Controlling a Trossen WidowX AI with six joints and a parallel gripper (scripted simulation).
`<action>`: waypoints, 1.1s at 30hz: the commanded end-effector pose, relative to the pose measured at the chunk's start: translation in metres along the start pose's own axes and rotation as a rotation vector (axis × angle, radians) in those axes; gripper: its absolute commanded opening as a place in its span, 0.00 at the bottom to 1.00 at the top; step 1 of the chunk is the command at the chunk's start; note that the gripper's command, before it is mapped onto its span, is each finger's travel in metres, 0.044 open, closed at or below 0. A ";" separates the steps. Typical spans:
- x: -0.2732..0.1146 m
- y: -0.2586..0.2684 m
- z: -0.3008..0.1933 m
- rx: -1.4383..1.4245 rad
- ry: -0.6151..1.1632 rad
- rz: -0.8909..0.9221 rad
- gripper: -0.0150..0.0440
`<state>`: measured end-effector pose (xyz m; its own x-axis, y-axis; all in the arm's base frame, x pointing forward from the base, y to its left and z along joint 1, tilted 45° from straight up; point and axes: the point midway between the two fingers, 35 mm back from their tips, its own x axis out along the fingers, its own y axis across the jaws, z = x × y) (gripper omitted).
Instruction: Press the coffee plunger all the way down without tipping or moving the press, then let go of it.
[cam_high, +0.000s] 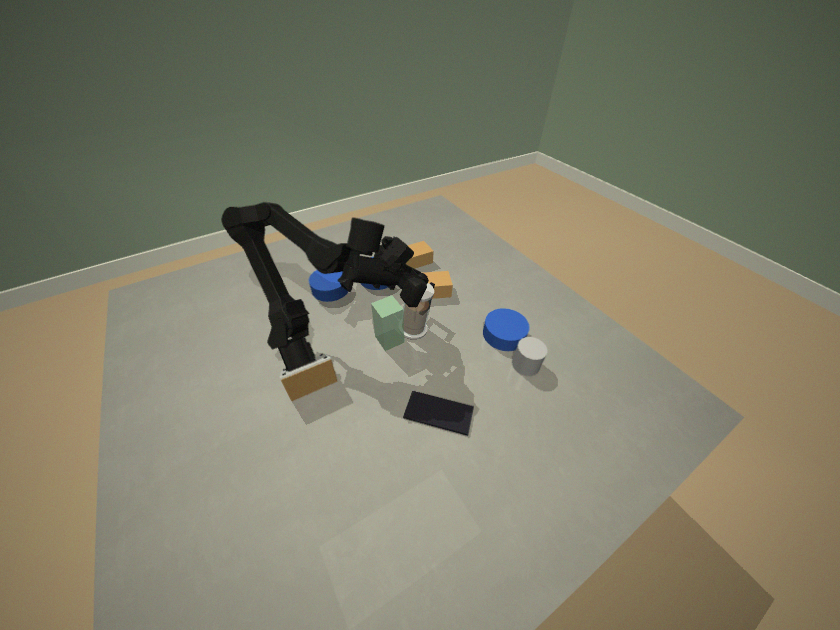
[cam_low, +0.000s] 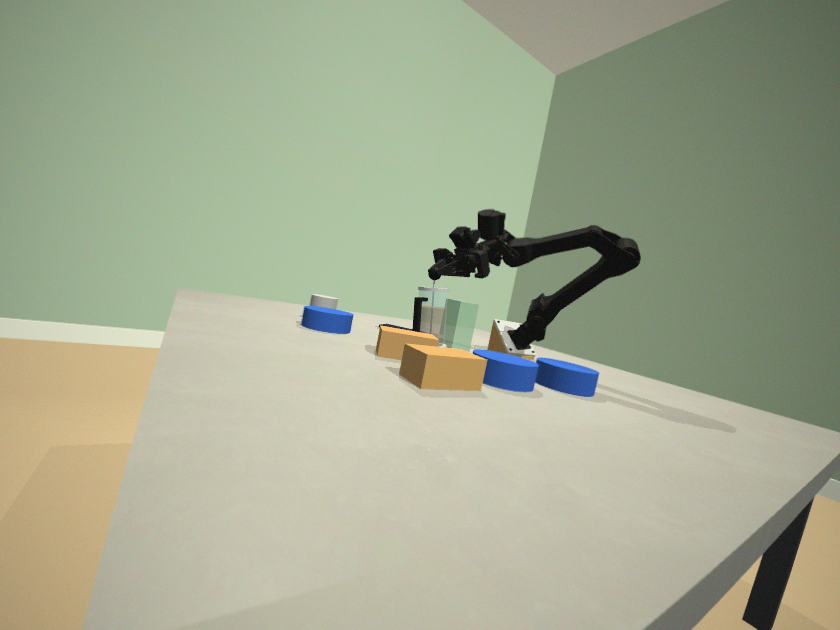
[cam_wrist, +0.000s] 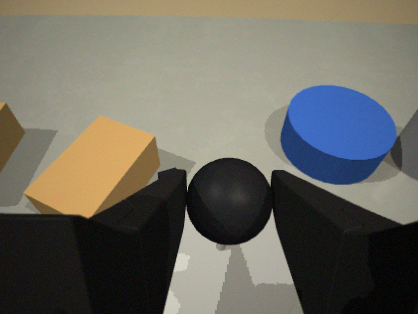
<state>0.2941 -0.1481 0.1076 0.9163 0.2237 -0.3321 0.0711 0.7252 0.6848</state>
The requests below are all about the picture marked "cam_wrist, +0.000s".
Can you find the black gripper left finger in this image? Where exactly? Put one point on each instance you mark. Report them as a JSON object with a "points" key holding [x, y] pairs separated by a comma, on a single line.
{"points": [[119, 261]]}

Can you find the blue cylinder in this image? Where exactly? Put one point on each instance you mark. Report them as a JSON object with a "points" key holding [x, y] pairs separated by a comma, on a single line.
{"points": [[336, 135]]}

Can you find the white cylinder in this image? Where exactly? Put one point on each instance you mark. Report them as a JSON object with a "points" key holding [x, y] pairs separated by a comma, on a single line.
{"points": [[405, 149]]}

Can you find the tan rectangular block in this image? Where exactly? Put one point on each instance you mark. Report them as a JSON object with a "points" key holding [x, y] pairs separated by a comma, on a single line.
{"points": [[11, 133], [104, 165]]}

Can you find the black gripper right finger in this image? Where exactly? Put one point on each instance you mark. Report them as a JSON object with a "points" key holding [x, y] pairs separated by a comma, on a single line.
{"points": [[343, 258]]}

